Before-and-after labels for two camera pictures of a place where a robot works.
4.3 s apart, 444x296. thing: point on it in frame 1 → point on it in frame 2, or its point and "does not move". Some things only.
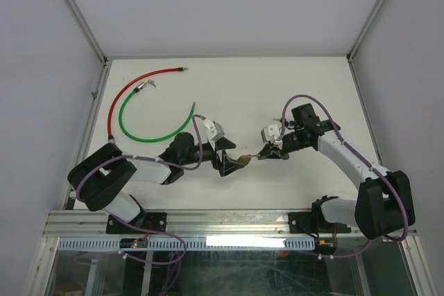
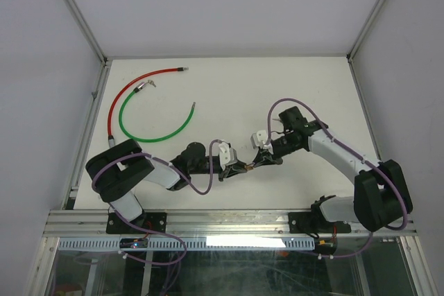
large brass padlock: x=244 y=159 → x=249 y=167
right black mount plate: x=301 y=222 does not move
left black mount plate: x=151 y=220 does not move
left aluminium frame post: x=73 y=4 does not move
